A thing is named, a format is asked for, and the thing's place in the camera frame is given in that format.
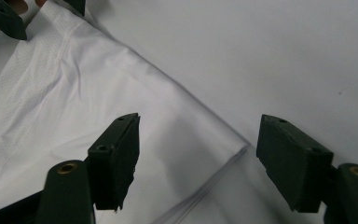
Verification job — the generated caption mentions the white table mat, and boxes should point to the white table mat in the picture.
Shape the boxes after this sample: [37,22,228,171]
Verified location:
[0,0,358,224]

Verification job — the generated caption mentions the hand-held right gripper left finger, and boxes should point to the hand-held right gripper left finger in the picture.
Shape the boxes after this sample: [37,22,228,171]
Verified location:
[87,112,142,213]

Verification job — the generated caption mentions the white pants with black waistband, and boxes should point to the white pants with black waistband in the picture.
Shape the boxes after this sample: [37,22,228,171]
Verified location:
[0,0,251,224]

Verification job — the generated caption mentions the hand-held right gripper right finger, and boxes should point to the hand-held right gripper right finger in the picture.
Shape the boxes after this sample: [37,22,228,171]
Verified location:
[255,114,335,214]

